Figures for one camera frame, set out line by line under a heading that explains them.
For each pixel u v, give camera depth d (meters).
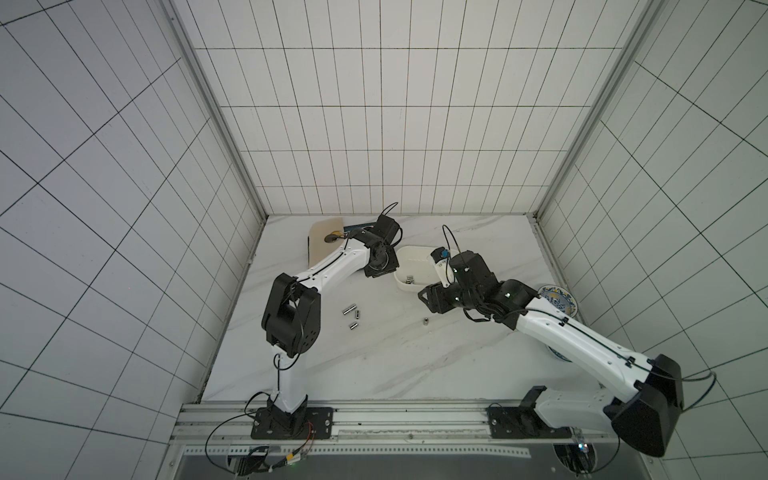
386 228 0.73
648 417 0.37
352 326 0.89
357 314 0.92
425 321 0.90
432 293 0.66
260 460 0.69
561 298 0.93
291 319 0.48
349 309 0.92
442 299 0.66
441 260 0.67
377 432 0.73
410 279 1.00
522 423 0.66
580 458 0.69
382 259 0.77
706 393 0.44
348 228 1.15
